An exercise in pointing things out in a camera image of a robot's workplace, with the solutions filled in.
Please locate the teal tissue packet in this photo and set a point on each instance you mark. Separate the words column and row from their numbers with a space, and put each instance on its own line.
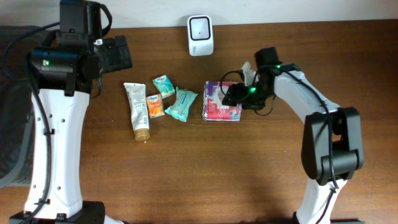
column 164, row 86

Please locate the grey plastic mesh basket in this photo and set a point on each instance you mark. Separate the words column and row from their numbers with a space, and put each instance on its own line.
column 17, row 125

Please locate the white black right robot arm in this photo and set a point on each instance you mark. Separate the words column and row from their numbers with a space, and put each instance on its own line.
column 332, row 146

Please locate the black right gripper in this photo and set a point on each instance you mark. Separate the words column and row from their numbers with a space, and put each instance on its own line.
column 235, row 89

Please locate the red purple tissue pack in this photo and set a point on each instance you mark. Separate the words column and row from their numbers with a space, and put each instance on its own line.
column 213, row 109

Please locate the cream tube with gold cap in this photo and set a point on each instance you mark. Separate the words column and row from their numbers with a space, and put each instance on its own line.
column 136, row 94

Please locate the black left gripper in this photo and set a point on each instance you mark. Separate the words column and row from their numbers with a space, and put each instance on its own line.
column 118, row 52

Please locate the white barcode scanner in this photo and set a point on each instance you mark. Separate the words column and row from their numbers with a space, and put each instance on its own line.
column 200, row 35

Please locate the orange tissue packet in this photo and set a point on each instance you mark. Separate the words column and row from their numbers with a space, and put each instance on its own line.
column 155, row 106

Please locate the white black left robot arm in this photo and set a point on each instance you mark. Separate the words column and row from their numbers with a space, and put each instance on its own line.
column 61, row 73

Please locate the green wet wipes pack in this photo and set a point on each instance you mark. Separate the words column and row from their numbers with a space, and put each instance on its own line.
column 180, row 109

